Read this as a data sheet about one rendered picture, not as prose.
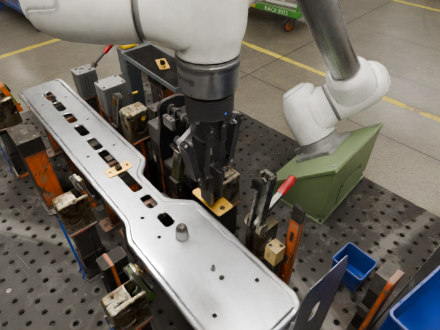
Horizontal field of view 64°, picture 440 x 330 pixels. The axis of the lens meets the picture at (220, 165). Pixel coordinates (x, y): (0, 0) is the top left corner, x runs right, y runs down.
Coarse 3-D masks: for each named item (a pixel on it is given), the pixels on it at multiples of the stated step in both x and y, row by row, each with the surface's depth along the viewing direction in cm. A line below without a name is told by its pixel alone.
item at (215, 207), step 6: (192, 192) 70; (198, 192) 70; (198, 198) 69; (216, 198) 68; (222, 198) 69; (216, 204) 68; (222, 204) 68; (228, 204) 68; (216, 210) 66; (222, 210) 66; (228, 210) 67
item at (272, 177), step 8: (264, 176) 80; (272, 176) 78; (256, 184) 77; (264, 184) 79; (272, 184) 79; (256, 192) 83; (264, 192) 82; (272, 192) 81; (256, 200) 84; (264, 200) 81; (256, 208) 86; (264, 208) 83; (256, 216) 89; (264, 216) 85; (248, 224) 89; (256, 232) 88
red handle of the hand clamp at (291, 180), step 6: (288, 180) 88; (294, 180) 88; (282, 186) 88; (288, 186) 88; (276, 192) 88; (282, 192) 87; (276, 198) 88; (270, 204) 88; (270, 210) 88; (258, 216) 88; (252, 222) 88
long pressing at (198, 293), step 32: (32, 96) 144; (64, 96) 144; (64, 128) 128; (96, 128) 128; (96, 160) 115; (128, 160) 115; (128, 192) 104; (128, 224) 96; (160, 224) 96; (192, 224) 96; (160, 256) 88; (192, 256) 88; (224, 256) 88; (256, 256) 88; (192, 288) 82; (224, 288) 82; (256, 288) 82; (288, 288) 81; (192, 320) 77; (224, 320) 76; (256, 320) 76; (288, 320) 77
